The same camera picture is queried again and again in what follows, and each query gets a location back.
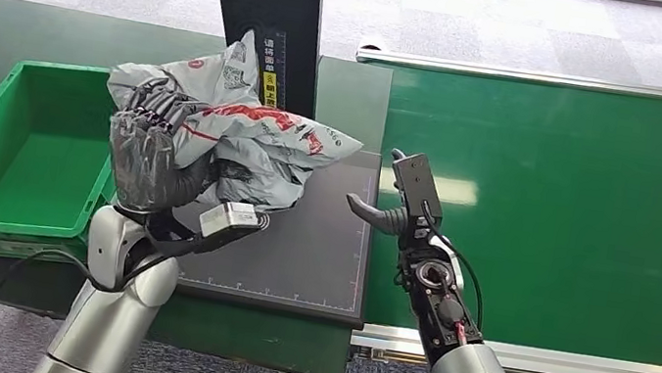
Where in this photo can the green plastic crate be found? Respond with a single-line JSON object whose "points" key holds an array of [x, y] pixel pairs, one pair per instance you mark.
{"points": [[13, 164]]}

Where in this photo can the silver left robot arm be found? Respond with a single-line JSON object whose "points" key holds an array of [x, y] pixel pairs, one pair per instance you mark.
{"points": [[107, 322]]}

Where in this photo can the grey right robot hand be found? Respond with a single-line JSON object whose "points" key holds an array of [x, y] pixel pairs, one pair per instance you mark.
{"points": [[419, 191]]}

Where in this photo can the grey poly bag package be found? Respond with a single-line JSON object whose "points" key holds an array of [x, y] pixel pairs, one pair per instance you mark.
{"points": [[248, 127]]}

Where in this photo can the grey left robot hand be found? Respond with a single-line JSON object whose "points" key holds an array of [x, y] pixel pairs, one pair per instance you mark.
{"points": [[144, 164]]}

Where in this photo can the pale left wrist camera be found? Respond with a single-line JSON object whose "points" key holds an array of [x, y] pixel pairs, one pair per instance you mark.
{"points": [[228, 219]]}

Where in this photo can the black inbound scanner machine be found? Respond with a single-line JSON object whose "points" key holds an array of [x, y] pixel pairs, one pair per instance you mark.
{"points": [[310, 241]]}

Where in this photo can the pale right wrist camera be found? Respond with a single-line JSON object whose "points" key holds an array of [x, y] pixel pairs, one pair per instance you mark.
{"points": [[454, 262]]}

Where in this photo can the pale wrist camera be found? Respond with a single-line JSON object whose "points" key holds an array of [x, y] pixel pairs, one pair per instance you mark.
{"points": [[228, 219], [454, 262]]}

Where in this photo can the black yellow label sticker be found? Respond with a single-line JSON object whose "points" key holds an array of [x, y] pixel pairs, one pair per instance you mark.
{"points": [[271, 87]]}

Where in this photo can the dark green table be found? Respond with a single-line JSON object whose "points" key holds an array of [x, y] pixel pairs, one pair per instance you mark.
{"points": [[65, 34]]}

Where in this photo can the green conveyor belt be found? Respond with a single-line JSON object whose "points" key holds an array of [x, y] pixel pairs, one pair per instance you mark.
{"points": [[572, 149]]}

